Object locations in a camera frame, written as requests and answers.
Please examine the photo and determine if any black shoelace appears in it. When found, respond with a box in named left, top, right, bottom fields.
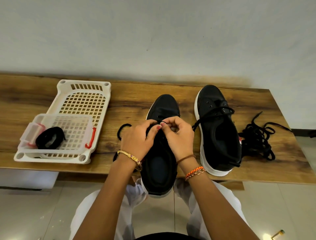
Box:
left=238, top=111, right=292, bottom=162
left=238, top=124, right=276, bottom=162

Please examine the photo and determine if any person's right forearm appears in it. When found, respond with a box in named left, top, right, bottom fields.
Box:
left=179, top=158, right=260, bottom=240

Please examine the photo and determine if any person's left forearm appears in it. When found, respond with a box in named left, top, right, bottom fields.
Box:
left=72, top=157, right=143, bottom=240

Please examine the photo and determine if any black band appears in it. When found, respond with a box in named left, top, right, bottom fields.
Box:
left=35, top=126, right=67, bottom=150
left=112, top=104, right=236, bottom=162

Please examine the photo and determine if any person's black shirt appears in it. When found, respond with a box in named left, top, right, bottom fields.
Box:
left=135, top=232, right=201, bottom=240

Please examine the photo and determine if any clear container with red handles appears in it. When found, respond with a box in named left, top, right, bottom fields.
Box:
left=19, top=113, right=98, bottom=158

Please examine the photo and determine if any white plastic lattice basket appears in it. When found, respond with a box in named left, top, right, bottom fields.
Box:
left=13, top=79, right=112, bottom=165

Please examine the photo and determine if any orange braided bracelet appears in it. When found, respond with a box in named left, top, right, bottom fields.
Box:
left=184, top=165, right=206, bottom=182

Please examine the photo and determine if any small yellow object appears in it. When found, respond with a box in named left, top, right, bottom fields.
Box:
left=270, top=228, right=286, bottom=240

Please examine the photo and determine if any person's left hand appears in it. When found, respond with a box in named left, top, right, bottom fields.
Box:
left=120, top=119, right=163, bottom=164

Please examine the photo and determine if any black sneaker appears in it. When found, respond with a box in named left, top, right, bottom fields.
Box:
left=140, top=94, right=181, bottom=199
left=194, top=84, right=243, bottom=178

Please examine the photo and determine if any gold bracelet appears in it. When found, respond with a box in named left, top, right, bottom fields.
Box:
left=116, top=149, right=143, bottom=172

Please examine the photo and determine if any white box under table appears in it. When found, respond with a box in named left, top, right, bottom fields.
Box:
left=0, top=167, right=60, bottom=191

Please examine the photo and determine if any person's right hand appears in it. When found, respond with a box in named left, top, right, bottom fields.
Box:
left=159, top=116, right=197, bottom=164

